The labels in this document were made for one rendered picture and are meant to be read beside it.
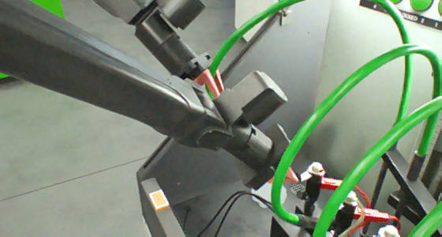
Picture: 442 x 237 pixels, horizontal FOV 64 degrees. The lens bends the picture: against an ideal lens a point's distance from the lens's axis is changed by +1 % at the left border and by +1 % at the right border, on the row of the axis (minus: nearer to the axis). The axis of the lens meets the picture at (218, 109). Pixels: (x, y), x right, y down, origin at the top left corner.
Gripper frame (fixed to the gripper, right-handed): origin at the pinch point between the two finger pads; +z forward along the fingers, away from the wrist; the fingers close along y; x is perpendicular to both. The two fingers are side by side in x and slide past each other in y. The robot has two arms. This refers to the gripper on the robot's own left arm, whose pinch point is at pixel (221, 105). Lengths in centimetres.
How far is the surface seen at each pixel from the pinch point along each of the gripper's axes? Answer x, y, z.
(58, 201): 155, 96, -16
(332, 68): -15.3, 38.7, 14.6
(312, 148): 6, 47, 32
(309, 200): 0.8, 2.0, 24.7
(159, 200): 28.8, 5.5, 7.1
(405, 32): -30.1, 7.5, 11.7
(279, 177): -5.7, -17.0, 11.0
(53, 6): 149, 237, -158
